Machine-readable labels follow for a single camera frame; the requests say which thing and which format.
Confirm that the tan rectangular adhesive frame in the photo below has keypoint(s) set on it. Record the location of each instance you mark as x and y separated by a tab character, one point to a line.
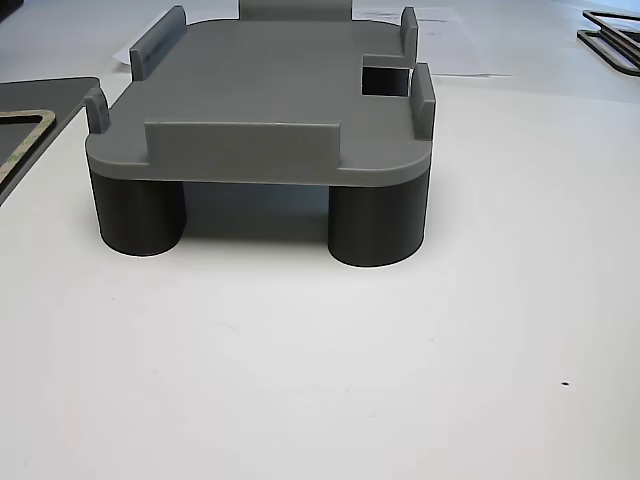
25	145

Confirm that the grey holder with black legs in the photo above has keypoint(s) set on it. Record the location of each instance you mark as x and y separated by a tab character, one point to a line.
260	75

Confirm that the dark grey flat base plate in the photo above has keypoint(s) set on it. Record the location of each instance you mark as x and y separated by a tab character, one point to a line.
50	95

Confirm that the thin black rectangular frame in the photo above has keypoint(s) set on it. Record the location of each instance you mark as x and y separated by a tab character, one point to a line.
595	22
607	55

